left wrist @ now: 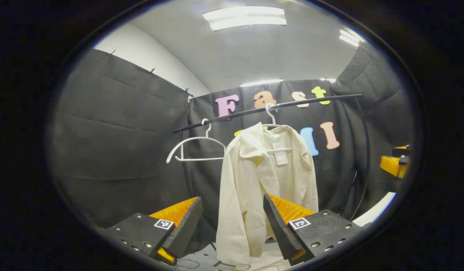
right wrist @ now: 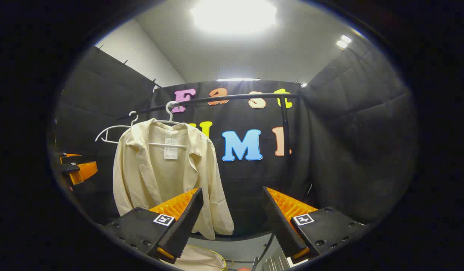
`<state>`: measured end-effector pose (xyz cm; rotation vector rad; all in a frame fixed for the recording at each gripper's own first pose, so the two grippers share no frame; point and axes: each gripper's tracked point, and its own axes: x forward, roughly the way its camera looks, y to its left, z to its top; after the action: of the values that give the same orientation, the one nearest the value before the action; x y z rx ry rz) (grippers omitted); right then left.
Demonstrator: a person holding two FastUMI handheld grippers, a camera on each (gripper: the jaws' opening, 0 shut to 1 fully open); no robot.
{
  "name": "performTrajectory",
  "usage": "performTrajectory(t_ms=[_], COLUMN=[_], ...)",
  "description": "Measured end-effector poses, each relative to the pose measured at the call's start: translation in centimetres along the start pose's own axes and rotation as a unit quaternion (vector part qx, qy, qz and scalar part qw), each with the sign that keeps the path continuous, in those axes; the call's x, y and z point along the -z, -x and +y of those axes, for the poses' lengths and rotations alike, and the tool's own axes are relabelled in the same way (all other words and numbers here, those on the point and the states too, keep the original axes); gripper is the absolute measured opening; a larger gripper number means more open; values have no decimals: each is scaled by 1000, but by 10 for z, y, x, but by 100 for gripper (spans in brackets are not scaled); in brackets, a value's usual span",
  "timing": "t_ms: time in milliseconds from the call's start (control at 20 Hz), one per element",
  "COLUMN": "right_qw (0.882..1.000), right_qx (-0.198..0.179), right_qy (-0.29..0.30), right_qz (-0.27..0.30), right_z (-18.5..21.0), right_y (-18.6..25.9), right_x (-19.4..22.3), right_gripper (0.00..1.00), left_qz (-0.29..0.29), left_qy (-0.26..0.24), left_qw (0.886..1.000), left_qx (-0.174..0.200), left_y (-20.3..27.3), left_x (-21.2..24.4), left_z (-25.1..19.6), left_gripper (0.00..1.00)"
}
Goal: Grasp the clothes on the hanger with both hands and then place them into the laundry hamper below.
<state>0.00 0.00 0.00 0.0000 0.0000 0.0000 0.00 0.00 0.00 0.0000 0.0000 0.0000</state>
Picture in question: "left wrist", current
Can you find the black backdrop cloth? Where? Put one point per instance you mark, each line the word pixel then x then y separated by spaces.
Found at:
pixel 115 131

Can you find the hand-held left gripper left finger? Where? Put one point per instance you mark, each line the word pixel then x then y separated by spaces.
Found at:
pixel 186 226

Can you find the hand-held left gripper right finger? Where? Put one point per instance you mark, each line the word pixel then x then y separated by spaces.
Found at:
pixel 279 226

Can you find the large ceiling light panel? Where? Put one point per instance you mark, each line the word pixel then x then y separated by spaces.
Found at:
pixel 243 17

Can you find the black clothes rack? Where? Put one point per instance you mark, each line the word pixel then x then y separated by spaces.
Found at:
pixel 315 100

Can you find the white plastic clothes hanger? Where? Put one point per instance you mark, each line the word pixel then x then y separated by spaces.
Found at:
pixel 208 130
pixel 270 116

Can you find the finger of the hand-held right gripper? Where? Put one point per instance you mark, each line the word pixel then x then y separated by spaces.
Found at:
pixel 394 165
pixel 402 150

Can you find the cream shirt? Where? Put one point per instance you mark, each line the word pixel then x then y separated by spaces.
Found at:
pixel 247 180

